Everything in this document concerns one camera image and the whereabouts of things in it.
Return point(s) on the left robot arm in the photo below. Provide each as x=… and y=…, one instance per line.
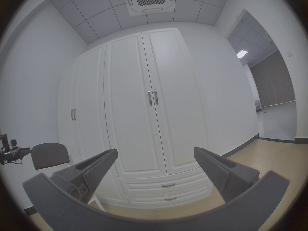
x=3, y=141

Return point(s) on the ceiling light panel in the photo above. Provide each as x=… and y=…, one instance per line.
x=242, y=54

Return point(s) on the white wardrobe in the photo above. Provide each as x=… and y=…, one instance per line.
x=134, y=105

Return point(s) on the white chair dark grey seat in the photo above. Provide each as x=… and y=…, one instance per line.
x=48, y=155

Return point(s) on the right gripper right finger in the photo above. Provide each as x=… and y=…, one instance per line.
x=221, y=174

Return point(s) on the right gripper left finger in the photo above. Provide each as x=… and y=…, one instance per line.
x=96, y=174

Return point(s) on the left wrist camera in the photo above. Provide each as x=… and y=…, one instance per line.
x=14, y=142

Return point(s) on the white wall switch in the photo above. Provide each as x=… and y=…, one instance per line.
x=290, y=54

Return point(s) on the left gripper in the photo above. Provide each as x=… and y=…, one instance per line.
x=14, y=154

